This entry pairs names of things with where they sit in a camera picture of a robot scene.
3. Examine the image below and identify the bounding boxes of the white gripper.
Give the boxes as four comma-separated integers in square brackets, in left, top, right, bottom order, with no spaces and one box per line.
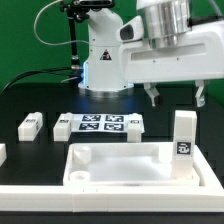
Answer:
[119,21,224,107]

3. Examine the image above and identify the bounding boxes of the white L-shaped corner fence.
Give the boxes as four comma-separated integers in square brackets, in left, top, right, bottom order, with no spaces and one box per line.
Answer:
[0,148,224,212]

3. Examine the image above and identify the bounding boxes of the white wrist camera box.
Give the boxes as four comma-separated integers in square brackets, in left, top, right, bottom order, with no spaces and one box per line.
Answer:
[116,16,145,43]

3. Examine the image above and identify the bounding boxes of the grey looped cable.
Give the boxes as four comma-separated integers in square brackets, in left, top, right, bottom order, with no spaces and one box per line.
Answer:
[33,0,90,47]

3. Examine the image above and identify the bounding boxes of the white block at left edge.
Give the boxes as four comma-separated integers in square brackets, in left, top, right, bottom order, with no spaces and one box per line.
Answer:
[0,143,7,166]

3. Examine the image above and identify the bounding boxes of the black camera stand pole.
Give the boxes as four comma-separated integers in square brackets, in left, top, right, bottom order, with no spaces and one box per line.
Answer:
[60,0,115,85]

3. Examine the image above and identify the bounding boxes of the black cable bundle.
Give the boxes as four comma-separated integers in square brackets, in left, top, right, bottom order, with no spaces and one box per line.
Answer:
[0,67,83,94]

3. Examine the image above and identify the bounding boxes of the white marker tag plate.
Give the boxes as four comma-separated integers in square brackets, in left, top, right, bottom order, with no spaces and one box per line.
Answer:
[71,113,144,133]

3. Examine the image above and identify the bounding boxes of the white desk top tray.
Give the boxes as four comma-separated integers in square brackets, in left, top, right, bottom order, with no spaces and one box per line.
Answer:
[63,142,200,187]

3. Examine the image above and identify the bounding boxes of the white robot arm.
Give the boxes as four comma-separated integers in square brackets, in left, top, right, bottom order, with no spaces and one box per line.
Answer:
[84,0,224,107]

